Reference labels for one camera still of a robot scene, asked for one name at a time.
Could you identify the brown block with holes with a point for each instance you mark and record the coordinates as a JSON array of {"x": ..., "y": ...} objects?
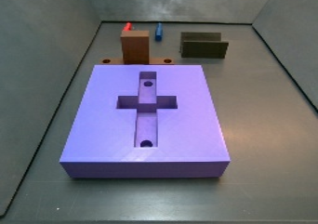
[{"x": 135, "y": 50}]

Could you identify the red peg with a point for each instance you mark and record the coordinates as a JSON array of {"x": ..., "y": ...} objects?
[{"x": 127, "y": 27}]

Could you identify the purple board with cross slot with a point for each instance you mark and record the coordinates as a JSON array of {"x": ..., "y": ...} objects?
[{"x": 146, "y": 125}]

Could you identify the dark grey block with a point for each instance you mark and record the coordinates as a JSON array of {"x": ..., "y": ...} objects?
[{"x": 202, "y": 45}]

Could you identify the blue peg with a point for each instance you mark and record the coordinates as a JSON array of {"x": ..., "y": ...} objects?
[{"x": 159, "y": 32}]

